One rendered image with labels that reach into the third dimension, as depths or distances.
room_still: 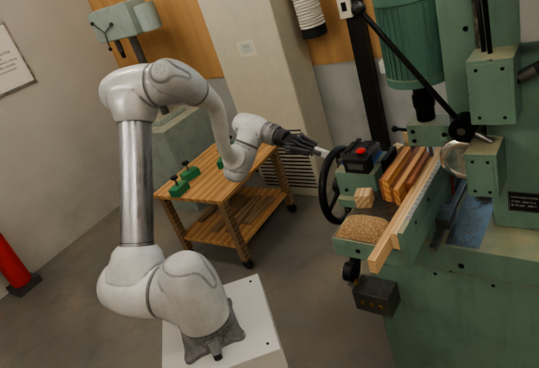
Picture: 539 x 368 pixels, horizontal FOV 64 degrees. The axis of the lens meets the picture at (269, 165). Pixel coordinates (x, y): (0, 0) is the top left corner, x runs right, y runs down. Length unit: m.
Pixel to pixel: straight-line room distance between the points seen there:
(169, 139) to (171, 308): 2.08
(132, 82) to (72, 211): 2.67
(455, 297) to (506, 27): 0.75
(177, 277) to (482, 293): 0.83
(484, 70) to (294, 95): 1.83
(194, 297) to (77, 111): 2.91
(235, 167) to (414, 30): 0.90
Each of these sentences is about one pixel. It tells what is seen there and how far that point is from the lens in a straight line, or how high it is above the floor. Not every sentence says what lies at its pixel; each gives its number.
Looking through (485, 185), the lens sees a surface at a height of 1.00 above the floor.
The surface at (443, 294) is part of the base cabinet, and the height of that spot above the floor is 0.61.
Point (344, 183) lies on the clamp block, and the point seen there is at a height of 0.92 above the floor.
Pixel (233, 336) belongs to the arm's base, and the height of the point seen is 0.71.
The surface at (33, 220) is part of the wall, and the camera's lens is 3.79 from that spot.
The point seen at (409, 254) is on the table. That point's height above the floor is 0.88.
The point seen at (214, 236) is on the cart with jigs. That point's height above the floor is 0.18.
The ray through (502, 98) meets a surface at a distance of 1.03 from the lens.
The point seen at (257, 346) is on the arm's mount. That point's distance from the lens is 1.31.
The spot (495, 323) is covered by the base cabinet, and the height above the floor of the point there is 0.54.
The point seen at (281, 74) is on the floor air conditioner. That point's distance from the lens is 2.71.
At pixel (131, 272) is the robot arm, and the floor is 0.95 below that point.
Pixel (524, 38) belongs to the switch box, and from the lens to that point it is 1.01.
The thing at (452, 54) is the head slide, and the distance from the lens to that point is 1.15.
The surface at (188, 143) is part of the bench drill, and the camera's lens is 3.32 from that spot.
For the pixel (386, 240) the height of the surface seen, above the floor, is 0.94.
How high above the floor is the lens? 1.63
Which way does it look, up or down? 26 degrees down
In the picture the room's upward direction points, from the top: 19 degrees counter-clockwise
